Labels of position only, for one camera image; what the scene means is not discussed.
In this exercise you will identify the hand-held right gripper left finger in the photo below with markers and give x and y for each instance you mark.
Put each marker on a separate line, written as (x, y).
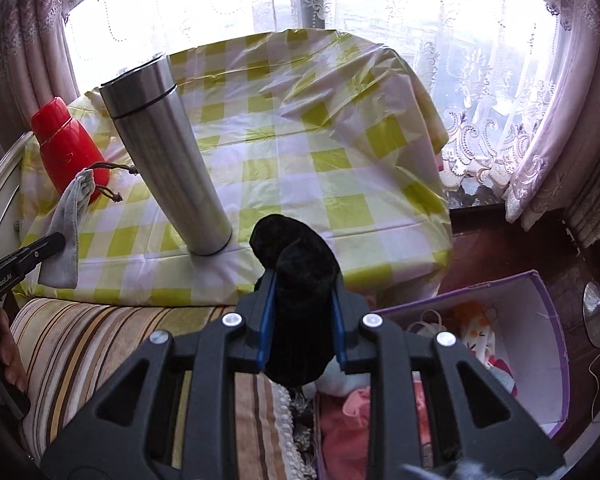
(265, 320)

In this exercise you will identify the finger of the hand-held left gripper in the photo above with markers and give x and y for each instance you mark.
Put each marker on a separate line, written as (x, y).
(35, 252)

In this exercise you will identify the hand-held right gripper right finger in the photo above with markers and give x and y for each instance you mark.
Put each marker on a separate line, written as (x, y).
(339, 325)

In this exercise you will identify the black keys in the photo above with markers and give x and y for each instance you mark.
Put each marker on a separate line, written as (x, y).
(300, 285)

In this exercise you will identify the salmon pink cloth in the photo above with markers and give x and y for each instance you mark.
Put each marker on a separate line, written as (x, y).
(350, 420)

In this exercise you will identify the white printed cloth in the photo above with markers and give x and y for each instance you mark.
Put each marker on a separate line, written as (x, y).
(475, 332)

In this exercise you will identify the purple cardboard box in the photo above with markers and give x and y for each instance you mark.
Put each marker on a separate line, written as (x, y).
(535, 320)

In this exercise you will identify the person's left hand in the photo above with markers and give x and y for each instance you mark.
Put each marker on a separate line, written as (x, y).
(12, 355)

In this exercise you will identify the white dresser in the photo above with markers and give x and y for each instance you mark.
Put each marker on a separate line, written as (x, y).
(2, 195)

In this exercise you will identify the red thermos bottle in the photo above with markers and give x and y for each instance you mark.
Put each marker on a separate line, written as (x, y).
(65, 150)

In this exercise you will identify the stainless steel thermos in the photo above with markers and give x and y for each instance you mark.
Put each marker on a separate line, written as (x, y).
(165, 160)

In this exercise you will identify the yellow checked plastic tablecloth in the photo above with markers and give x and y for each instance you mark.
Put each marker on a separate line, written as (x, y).
(305, 135)

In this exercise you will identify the mauve embroidered curtain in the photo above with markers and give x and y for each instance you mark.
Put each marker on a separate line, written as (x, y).
(25, 60)
(570, 160)

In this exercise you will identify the white lace sheer curtain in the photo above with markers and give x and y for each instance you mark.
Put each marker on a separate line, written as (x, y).
(480, 110)

